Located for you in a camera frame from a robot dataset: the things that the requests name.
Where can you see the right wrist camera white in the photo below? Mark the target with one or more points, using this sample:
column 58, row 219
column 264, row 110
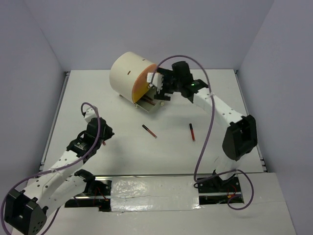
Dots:
column 155, row 80

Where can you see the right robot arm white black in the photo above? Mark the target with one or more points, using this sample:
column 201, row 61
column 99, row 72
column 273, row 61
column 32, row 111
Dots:
column 240, row 134

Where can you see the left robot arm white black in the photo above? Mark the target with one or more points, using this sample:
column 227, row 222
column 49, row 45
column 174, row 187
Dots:
column 27, row 210

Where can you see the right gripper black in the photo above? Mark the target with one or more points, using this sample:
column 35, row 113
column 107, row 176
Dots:
column 167, row 74

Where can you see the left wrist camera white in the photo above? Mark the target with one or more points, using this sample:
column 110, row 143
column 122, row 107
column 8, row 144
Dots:
column 89, row 114

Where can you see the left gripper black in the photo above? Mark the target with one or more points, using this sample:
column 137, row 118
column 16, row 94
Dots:
column 109, row 132

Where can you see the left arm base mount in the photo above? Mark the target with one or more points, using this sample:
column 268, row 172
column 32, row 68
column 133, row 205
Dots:
column 96, row 192

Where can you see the cream round drawer organizer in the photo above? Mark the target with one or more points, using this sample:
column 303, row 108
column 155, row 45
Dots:
column 128, row 76

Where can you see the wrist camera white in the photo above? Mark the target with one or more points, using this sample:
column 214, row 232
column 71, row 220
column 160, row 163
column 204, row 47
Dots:
column 155, row 80
column 89, row 114

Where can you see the silver foil tape sheet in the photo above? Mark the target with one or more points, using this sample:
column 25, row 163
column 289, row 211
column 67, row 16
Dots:
column 153, row 194

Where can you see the red lip gloss pair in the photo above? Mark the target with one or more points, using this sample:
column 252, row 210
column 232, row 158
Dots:
column 192, row 131

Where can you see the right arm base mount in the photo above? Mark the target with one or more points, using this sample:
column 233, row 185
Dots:
column 218, row 188

